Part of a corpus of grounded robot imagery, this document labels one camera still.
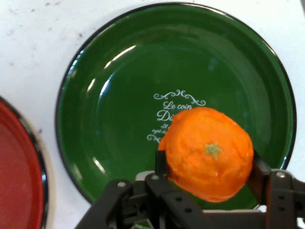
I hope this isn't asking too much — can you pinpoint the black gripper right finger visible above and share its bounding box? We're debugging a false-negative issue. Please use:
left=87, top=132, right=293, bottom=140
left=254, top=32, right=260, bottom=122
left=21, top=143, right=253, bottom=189
left=246, top=150, right=305, bottom=229

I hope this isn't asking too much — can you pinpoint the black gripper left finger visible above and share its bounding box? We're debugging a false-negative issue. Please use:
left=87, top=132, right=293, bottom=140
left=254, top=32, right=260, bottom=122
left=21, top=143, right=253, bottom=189
left=75, top=149, right=210, bottom=229

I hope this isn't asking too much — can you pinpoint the orange toy tangerine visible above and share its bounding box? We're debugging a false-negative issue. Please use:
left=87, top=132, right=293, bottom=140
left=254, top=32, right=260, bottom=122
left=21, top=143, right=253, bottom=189
left=158, top=106, right=254, bottom=203

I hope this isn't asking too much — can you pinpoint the red enamel plate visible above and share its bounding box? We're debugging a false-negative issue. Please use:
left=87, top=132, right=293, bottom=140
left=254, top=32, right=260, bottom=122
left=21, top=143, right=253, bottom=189
left=0, top=95, right=57, bottom=229

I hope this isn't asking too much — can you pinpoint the green enamel plate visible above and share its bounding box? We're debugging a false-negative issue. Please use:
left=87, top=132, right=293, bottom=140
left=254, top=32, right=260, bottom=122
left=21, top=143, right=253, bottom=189
left=54, top=2, right=297, bottom=211

